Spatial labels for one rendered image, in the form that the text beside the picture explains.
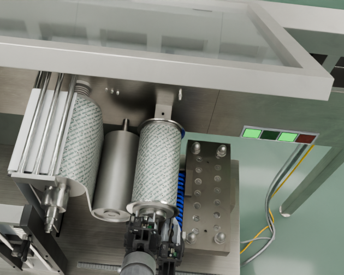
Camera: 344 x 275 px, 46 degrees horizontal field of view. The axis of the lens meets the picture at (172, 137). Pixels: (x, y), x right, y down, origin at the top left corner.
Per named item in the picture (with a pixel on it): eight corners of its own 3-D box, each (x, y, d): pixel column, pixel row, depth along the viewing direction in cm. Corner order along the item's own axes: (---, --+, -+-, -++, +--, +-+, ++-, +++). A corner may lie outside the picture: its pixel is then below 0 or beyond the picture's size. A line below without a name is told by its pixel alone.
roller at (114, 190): (93, 220, 124) (88, 206, 114) (106, 147, 137) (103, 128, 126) (132, 223, 124) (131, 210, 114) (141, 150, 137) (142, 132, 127)
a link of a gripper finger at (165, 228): (172, 210, 124) (170, 241, 120) (171, 217, 129) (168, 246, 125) (161, 210, 124) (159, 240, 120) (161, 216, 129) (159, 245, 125)
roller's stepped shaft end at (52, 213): (42, 233, 101) (39, 229, 98) (47, 210, 104) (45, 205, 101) (55, 234, 101) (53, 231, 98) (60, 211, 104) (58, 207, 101)
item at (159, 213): (155, 223, 116) (133, 217, 113) (156, 217, 117) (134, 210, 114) (171, 218, 111) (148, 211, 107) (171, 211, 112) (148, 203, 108)
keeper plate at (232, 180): (224, 215, 150) (230, 204, 140) (224, 190, 155) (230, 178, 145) (230, 215, 150) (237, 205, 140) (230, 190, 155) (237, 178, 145)
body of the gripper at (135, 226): (160, 216, 100) (158, 246, 89) (157, 245, 103) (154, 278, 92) (129, 213, 100) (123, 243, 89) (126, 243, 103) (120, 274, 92)
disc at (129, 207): (127, 217, 119) (124, 198, 106) (128, 215, 120) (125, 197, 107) (177, 221, 119) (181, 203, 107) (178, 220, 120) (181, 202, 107)
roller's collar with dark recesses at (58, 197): (42, 211, 105) (37, 203, 100) (48, 190, 108) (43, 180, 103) (67, 214, 105) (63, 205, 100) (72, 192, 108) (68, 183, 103)
